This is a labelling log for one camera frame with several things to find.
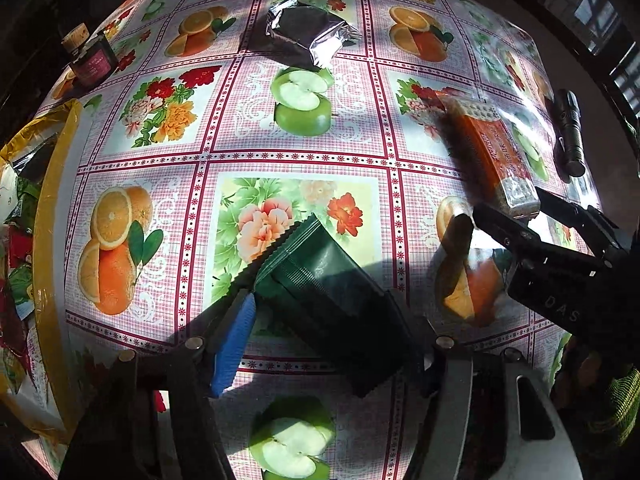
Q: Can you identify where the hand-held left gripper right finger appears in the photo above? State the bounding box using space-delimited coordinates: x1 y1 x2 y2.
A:
385 290 581 480

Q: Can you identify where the yellow taped cardboard box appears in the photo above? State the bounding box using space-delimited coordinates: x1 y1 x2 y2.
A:
0 99 83 443

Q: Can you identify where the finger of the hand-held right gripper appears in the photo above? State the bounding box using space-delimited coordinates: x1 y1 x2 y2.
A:
534 186 627 257
472 202 542 262

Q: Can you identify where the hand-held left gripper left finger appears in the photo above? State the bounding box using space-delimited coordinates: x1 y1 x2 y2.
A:
60 287 258 480

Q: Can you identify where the black flashlight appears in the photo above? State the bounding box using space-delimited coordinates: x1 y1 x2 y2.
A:
552 89 587 177

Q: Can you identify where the dark ink bottle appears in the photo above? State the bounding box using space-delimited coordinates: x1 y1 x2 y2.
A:
61 22 120 86

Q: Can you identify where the orange cracker packet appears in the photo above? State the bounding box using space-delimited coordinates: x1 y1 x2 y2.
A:
437 91 542 218

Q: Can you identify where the green yellow snack packet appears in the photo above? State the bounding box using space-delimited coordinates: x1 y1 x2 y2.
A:
15 180 43 231

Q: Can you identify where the silver foil snack packet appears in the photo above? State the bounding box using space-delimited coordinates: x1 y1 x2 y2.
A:
267 0 362 71
10 135 56 181

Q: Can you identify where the window with grille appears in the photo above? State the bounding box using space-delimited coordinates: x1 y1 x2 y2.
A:
540 0 640 116

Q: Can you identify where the dark red snack packet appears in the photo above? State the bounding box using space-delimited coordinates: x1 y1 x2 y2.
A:
0 305 31 361

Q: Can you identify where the person's right forearm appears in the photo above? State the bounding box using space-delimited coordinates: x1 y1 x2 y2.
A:
550 335 640 448

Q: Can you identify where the long dark green packet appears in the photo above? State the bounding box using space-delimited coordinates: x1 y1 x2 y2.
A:
230 214 431 398

